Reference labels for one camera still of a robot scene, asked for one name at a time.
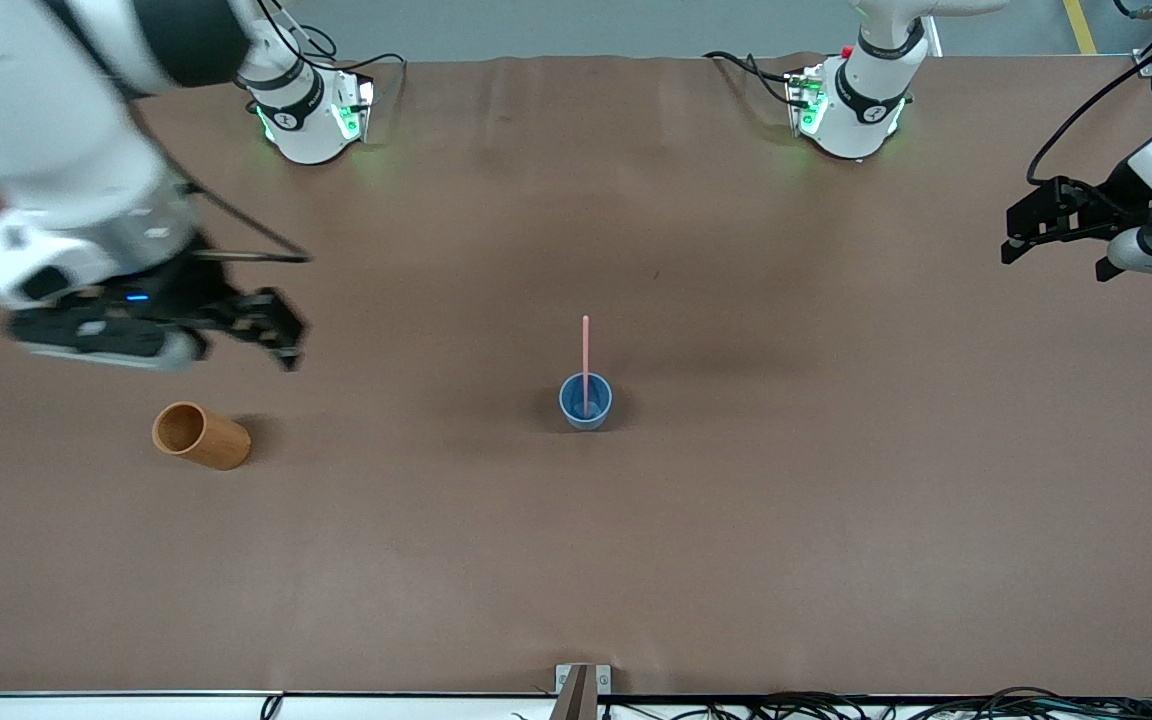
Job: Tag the blue cup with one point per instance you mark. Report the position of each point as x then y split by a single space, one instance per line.
572 415

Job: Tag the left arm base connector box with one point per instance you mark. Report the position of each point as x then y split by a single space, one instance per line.
806 100

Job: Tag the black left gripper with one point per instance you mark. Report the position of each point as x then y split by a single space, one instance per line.
1114 203

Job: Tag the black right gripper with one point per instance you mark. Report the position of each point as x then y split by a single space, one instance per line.
198 285

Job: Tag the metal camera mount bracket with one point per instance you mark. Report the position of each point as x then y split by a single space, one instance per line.
582 690

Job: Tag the pink chopstick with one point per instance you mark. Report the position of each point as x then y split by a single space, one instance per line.
586 350

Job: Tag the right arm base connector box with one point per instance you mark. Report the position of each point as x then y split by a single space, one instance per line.
351 105

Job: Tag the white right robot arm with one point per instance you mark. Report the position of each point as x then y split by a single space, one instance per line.
46 130

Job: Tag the brown wooden cup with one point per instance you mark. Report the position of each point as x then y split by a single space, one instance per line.
216 445

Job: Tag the brown table cover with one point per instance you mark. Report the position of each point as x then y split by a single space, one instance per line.
576 560

